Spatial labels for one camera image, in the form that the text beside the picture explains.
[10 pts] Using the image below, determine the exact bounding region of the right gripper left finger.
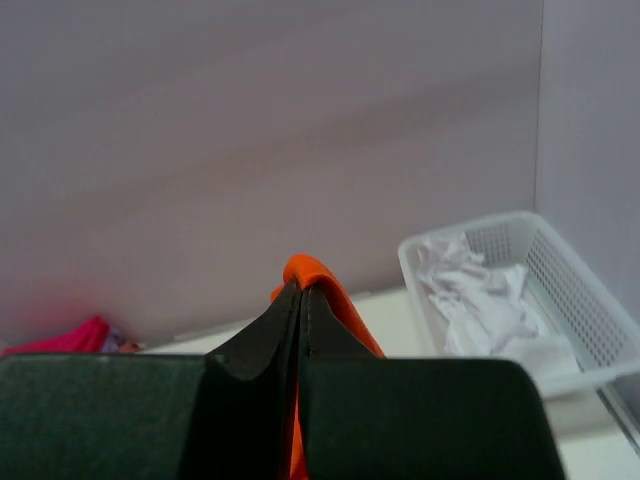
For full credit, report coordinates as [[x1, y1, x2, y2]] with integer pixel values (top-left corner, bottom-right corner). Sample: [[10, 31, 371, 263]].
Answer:
[[178, 281, 300, 479]]

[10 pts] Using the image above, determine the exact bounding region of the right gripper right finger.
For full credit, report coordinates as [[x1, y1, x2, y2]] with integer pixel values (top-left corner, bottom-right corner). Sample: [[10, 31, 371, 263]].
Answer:
[[299, 287, 565, 479]]

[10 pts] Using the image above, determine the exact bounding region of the orange t-shirt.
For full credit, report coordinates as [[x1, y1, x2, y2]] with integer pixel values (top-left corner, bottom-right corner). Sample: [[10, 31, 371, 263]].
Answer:
[[269, 253, 386, 480]]

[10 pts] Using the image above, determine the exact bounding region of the folded pink t-shirt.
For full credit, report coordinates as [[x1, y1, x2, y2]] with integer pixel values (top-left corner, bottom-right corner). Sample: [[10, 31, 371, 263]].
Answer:
[[118, 341, 142, 354]]

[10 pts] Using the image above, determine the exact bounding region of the folded lavender t-shirt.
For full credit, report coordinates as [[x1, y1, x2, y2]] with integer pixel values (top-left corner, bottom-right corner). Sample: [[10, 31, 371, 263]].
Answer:
[[101, 327, 127, 353]]

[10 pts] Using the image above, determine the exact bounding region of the crumpled white t-shirt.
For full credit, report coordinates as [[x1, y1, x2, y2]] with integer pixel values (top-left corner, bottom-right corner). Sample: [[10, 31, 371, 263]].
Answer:
[[417, 233, 580, 380]]

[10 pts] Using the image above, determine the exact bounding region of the folded magenta t-shirt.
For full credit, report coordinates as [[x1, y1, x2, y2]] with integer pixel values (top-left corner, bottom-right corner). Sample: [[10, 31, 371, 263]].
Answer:
[[2, 316, 111, 356]]

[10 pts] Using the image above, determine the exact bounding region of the white plastic basket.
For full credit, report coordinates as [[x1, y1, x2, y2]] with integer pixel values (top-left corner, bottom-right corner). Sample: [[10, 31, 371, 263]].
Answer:
[[397, 210, 640, 401]]

